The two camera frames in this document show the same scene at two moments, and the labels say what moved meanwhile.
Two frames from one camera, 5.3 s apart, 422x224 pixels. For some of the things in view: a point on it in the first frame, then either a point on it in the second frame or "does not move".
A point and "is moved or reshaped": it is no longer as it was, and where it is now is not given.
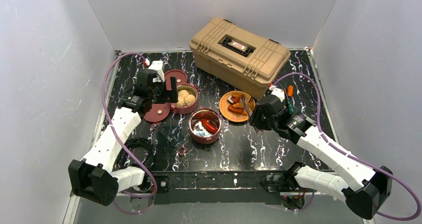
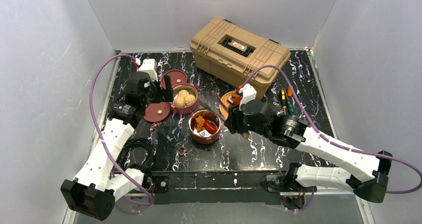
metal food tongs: x=243 y=98 is moved or reshaped
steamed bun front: x=181 y=101 does not move
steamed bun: x=189 y=99 does not move
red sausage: x=209 y=126 does not move
